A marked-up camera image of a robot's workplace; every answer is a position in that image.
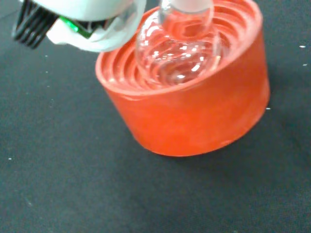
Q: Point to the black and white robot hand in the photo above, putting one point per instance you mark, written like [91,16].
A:
[102,38]

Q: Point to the black bench cloth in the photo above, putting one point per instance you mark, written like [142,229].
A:
[97,194]

